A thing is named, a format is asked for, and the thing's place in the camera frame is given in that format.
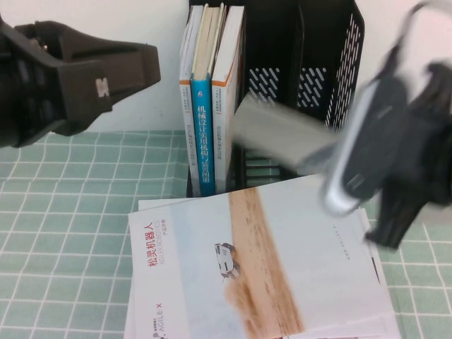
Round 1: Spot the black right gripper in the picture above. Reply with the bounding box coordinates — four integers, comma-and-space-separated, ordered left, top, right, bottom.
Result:
299, 62, 452, 251

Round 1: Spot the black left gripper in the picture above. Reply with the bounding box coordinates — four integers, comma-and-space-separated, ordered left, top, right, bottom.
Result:
0, 13, 162, 150

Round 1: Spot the thin white orange-striped book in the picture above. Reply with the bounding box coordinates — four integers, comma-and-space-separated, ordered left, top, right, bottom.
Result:
179, 5, 206, 197

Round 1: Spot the thick white orange-striped book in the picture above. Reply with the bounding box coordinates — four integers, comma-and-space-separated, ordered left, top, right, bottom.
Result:
210, 5, 245, 196

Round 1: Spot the blue spine book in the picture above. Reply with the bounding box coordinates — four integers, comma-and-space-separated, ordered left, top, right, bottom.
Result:
190, 2, 227, 196

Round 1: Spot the black plastic book holder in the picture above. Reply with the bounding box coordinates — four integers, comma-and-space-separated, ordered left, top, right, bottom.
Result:
186, 0, 367, 198

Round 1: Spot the white book with text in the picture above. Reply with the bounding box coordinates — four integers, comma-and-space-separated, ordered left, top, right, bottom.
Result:
123, 208, 403, 339

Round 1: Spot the silver grey right wrist camera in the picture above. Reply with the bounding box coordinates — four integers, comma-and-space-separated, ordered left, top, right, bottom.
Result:
319, 74, 420, 217

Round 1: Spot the grey right arm cable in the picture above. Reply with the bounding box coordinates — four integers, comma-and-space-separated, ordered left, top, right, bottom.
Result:
386, 0, 452, 75

